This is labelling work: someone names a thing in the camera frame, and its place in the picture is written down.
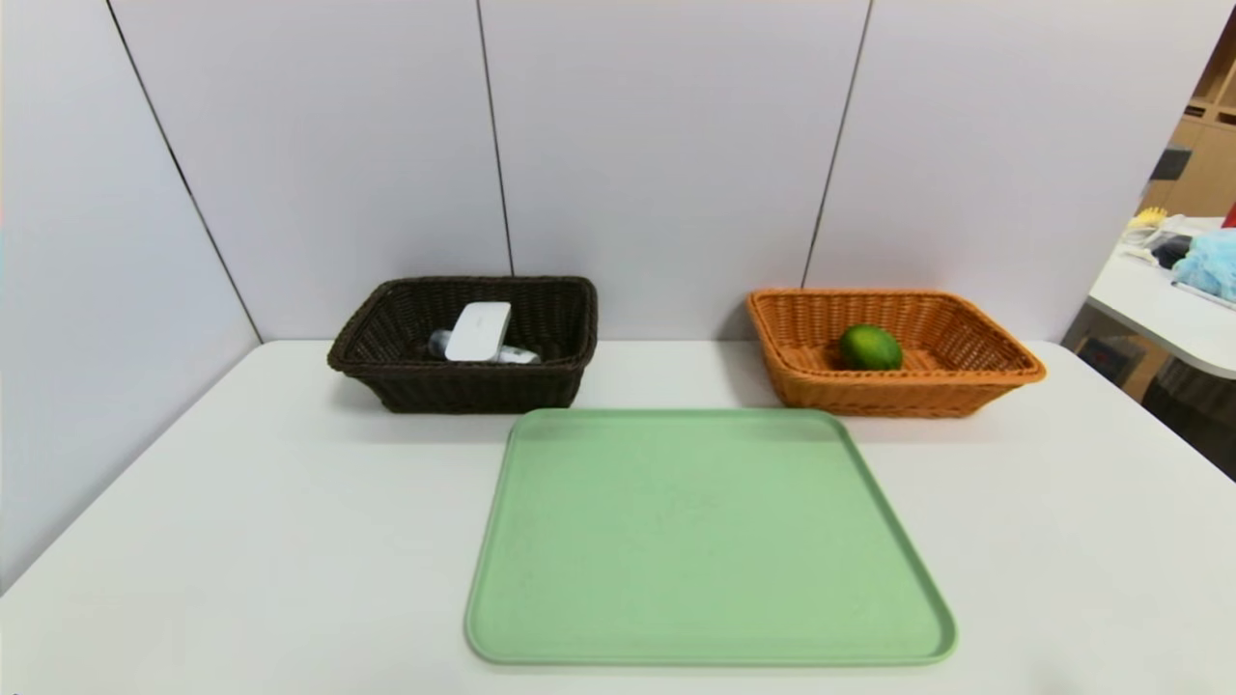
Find clear bottle with white contents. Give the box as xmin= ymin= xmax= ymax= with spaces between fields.
xmin=428 ymin=328 xmax=542 ymax=366

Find white rectangular board eraser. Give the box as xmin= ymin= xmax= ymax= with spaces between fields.
xmin=444 ymin=301 xmax=513 ymax=364

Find green lime fruit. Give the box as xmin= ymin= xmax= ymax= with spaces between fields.
xmin=837 ymin=323 xmax=905 ymax=373

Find dark brown wicker basket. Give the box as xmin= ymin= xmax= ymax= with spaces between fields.
xmin=326 ymin=276 xmax=599 ymax=414

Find orange wicker basket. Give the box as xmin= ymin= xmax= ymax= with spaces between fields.
xmin=745 ymin=288 xmax=1048 ymax=419

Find light green plastic tray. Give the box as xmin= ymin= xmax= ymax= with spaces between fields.
xmin=464 ymin=407 xmax=959 ymax=667

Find wooden side table base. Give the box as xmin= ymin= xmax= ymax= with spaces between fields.
xmin=1062 ymin=307 xmax=1169 ymax=402

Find white side table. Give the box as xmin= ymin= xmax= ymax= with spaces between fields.
xmin=1088 ymin=217 xmax=1236 ymax=380

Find dark brown bin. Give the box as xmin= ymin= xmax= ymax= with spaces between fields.
xmin=1144 ymin=357 xmax=1236 ymax=479

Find light blue fluffy cloth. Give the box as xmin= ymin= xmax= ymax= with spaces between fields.
xmin=1172 ymin=228 xmax=1236 ymax=302

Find wooden shelf unit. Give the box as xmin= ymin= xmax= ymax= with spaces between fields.
xmin=1141 ymin=10 xmax=1236 ymax=218

